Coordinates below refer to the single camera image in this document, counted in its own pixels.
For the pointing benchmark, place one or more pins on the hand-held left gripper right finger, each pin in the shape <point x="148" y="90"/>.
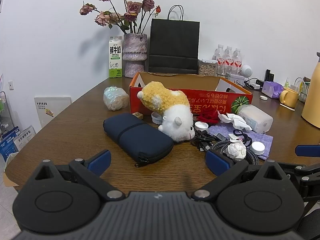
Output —
<point x="217" y="162"/>

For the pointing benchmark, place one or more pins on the clear water bottle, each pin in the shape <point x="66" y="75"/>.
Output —
<point x="228" y="56"/>
<point x="219" y="55"/>
<point x="237" y="58"/>

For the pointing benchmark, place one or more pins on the white wall panel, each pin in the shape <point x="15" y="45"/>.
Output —
<point x="52" y="105"/>

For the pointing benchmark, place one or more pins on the white tin box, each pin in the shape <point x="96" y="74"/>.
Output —
<point x="237" y="78"/>

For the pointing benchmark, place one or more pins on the white tissue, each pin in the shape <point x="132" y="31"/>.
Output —
<point x="236" y="122"/>

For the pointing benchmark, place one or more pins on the dried rose bouquet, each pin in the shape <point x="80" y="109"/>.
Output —
<point x="133" y="6"/>

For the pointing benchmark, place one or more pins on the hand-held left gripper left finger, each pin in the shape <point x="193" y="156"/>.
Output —
<point x="100" y="162"/>

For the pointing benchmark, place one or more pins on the white printed bag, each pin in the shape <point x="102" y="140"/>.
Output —
<point x="26" y="137"/>

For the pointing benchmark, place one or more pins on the yellow mug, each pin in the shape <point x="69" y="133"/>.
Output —
<point x="290" y="97"/>

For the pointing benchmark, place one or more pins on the white paper ball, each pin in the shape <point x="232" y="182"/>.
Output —
<point x="236" y="150"/>

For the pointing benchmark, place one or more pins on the black paper bag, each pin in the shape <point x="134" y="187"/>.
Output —
<point x="172" y="45"/>

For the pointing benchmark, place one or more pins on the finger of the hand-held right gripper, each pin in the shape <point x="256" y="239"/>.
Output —
<point x="308" y="150"/>
<point x="300" y="167"/>

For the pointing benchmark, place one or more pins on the purple marbled vase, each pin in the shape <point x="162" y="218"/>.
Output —
<point x="133" y="55"/>

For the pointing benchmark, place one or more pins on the small white lid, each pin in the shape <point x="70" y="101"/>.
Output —
<point x="263" y="97"/>

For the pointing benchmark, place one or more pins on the clear seed jar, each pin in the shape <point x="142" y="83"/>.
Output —
<point x="207" y="68"/>

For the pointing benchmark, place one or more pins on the green white milk carton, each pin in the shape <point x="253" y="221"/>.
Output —
<point x="115" y="55"/>

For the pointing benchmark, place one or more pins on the green white box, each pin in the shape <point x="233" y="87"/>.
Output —
<point x="303" y="91"/>

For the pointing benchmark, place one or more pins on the wooden desktop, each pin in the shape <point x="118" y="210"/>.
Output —
<point x="82" y="130"/>

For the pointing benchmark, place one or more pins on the small wooden cube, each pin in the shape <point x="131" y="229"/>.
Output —
<point x="138" y="116"/>

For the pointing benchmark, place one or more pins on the white paper scrap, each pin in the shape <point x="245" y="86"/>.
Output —
<point x="233" y="137"/>

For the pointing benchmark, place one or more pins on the yellow thermos jug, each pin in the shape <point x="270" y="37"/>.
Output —
<point x="312" y="97"/>

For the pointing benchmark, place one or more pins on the white ridged lid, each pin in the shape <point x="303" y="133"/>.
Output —
<point x="155" y="118"/>

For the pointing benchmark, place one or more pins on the purple tissue pack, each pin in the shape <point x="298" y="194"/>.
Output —
<point x="271" y="88"/>

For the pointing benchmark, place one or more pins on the navy zipper pouch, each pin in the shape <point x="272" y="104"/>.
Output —
<point x="135" y="135"/>

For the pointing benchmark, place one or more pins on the white round speaker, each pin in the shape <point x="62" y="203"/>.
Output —
<point x="247" y="70"/>

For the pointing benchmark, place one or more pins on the purple cloth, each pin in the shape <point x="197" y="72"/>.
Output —
<point x="262" y="138"/>

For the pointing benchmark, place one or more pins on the white wall socket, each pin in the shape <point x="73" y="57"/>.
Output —
<point x="10" y="85"/>

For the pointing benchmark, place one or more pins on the white plastic container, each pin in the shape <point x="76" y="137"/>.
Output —
<point x="255" y="117"/>

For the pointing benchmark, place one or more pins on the small spray bottle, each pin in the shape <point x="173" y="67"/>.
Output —
<point x="287" y="83"/>

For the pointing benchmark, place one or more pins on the white bottle cap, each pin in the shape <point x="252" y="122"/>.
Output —
<point x="200" y="125"/>
<point x="258" y="148"/>

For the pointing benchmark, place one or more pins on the orange cardboard box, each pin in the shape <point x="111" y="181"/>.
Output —
<point x="180" y="81"/>

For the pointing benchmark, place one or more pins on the yellow white plush toy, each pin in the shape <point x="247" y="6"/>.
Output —
<point x="175" y="122"/>

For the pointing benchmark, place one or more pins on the red artificial rose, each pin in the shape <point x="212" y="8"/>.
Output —
<point x="208" y="116"/>

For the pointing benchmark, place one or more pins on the blue cardboard box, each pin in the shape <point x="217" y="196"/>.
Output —
<point x="7" y="145"/>

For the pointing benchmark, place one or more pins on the clear plastic bag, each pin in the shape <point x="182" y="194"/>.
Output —
<point x="115" y="98"/>

